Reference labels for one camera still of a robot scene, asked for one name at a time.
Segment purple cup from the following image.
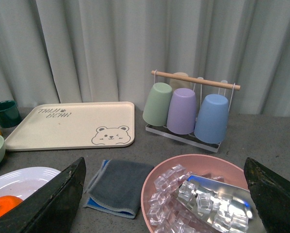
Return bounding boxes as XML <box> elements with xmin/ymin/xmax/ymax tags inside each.
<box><xmin>166</xmin><ymin>88</ymin><xmax>197</xmax><ymax>135</ymax></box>

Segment blue cup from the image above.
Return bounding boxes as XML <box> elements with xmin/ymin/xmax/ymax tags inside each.
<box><xmin>194</xmin><ymin>94</ymin><xmax>229</xmax><ymax>144</ymax></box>

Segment beige cup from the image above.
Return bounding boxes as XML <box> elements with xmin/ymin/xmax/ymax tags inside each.
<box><xmin>169</xmin><ymin>79</ymin><xmax>191</xmax><ymax>92</ymax></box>

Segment grey blue folded cloth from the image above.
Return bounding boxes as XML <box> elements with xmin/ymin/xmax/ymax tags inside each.
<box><xmin>84</xmin><ymin>159</ymin><xmax>154</xmax><ymax>219</ymax></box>

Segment metal ice scoop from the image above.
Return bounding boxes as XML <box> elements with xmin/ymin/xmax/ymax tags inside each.
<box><xmin>172</xmin><ymin>175</ymin><xmax>266</xmax><ymax>233</ymax></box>

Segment light green cup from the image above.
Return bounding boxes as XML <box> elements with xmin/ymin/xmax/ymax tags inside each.
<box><xmin>143</xmin><ymin>83</ymin><xmax>173</xmax><ymax>126</ymax></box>

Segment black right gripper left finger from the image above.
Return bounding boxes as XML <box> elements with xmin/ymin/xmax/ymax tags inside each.
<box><xmin>0</xmin><ymin>157</ymin><xmax>86</xmax><ymax>233</ymax></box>

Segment white cup holder rack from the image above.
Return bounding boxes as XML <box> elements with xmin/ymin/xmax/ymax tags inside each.
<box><xmin>145</xmin><ymin>70</ymin><xmax>241</xmax><ymax>152</ymax></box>

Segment clear fake ice cubes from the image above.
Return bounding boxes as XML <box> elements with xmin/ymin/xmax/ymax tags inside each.
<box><xmin>146</xmin><ymin>164</ymin><xmax>252</xmax><ymax>233</ymax></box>

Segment beige bear tray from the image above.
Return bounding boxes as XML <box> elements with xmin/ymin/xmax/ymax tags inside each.
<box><xmin>5</xmin><ymin>101</ymin><xmax>135</xmax><ymax>151</ymax></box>

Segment white curtain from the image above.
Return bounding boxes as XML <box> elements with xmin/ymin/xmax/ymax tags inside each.
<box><xmin>0</xmin><ymin>0</ymin><xmax>290</xmax><ymax>117</ymax></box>

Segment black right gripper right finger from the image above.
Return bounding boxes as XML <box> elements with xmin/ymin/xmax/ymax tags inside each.
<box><xmin>243</xmin><ymin>157</ymin><xmax>290</xmax><ymax>233</ymax></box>

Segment pink bowl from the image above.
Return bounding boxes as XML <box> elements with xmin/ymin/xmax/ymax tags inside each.
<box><xmin>141</xmin><ymin>154</ymin><xmax>248</xmax><ymax>233</ymax></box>

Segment dark green mug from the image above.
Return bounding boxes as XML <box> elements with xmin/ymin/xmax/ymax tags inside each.
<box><xmin>0</xmin><ymin>100</ymin><xmax>22</xmax><ymax>128</ymax></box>

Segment white round plate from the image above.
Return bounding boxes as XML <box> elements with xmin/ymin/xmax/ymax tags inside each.
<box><xmin>0</xmin><ymin>166</ymin><xmax>60</xmax><ymax>200</ymax></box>

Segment orange mandarin fruit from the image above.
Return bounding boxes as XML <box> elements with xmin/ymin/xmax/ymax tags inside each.
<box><xmin>0</xmin><ymin>195</ymin><xmax>23</xmax><ymax>217</ymax></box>

